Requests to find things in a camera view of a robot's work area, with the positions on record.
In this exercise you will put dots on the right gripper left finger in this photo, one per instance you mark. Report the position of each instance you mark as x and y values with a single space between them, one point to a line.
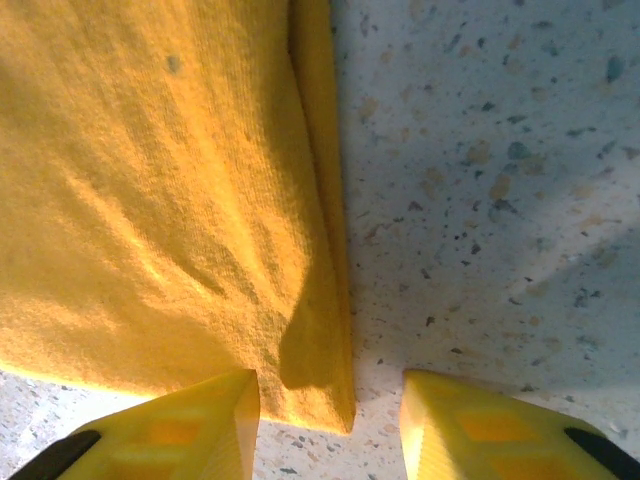
190 435

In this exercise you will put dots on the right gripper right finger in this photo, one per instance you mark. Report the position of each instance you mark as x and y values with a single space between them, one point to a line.
475 440

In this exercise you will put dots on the yellow t-shirt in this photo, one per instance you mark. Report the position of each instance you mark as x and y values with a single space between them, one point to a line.
150 200

